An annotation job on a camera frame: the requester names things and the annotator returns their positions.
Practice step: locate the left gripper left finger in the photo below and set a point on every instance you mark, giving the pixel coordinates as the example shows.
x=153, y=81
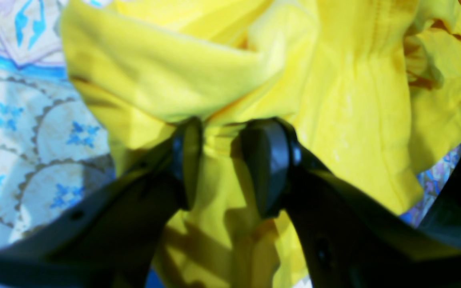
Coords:
x=108, y=240

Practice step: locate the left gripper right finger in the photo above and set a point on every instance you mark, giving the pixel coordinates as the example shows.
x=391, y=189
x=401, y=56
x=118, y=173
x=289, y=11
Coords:
x=348, y=239

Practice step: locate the yellow T-shirt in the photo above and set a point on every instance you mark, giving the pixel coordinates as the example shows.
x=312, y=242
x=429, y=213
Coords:
x=373, y=88

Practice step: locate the patterned blue tablecloth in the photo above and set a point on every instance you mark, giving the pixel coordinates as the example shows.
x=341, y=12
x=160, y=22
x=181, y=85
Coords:
x=54, y=152

